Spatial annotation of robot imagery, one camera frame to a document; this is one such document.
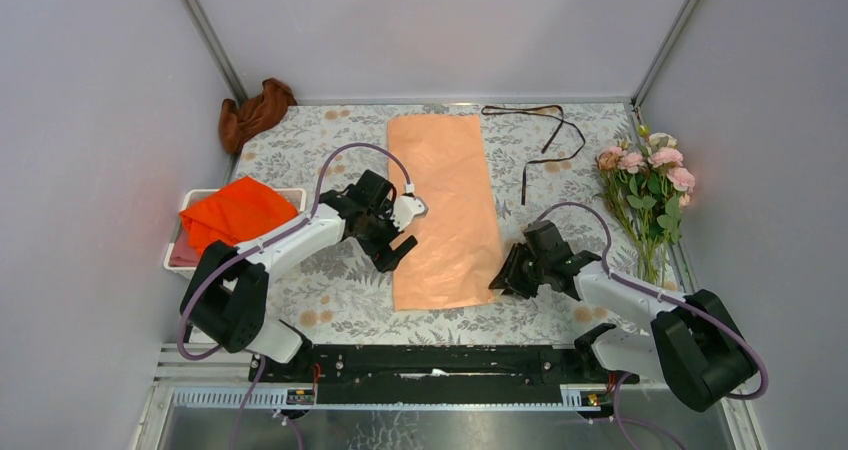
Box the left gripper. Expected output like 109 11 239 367
356 201 417 274

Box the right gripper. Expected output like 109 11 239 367
487 242 549 300

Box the peach wrapping paper sheet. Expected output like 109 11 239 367
387 114 505 311

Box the pink fake flower bunch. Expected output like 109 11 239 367
595 125 696 286

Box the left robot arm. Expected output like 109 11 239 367
179 170 428 381

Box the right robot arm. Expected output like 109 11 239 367
489 220 760 412

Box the floral patterned table mat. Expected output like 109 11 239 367
235 103 637 345

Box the orange cloth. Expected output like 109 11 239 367
179 177 300 257

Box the dark brown ribbon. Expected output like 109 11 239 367
480 104 587 207

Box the brown cloth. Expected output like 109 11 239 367
218 78 297 155

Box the white plastic basket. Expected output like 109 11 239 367
163 188 308 280

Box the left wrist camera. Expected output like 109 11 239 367
390 194 428 231

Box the black mounting base rail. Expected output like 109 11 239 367
248 344 639 406

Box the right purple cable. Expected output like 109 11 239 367
533 201 771 450

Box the purple cable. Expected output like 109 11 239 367
533 201 771 450
175 142 416 450

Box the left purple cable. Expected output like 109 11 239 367
175 142 416 450

